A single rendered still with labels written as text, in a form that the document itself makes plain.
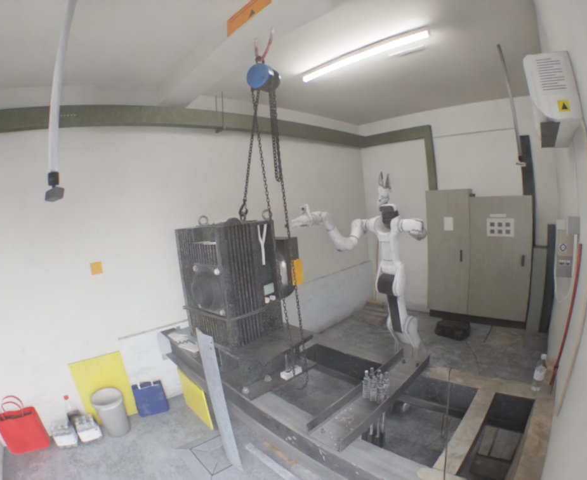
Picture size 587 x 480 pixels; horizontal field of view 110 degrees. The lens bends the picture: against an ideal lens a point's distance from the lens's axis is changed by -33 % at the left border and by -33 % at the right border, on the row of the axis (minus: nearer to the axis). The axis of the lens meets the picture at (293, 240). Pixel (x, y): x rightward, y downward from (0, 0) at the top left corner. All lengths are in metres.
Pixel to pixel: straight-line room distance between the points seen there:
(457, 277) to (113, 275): 3.84
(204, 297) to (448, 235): 3.17
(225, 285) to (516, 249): 3.26
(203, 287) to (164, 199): 1.30
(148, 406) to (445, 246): 3.78
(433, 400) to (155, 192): 2.69
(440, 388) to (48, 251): 2.89
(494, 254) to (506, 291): 0.48
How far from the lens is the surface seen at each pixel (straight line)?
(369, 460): 1.38
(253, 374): 1.87
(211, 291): 1.71
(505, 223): 3.88
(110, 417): 2.70
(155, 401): 2.89
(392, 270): 2.26
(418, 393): 2.09
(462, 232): 4.01
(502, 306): 4.11
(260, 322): 1.89
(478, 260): 4.01
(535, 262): 3.92
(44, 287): 2.63
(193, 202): 2.92
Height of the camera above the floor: 1.69
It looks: 7 degrees down
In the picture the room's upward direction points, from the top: 5 degrees counter-clockwise
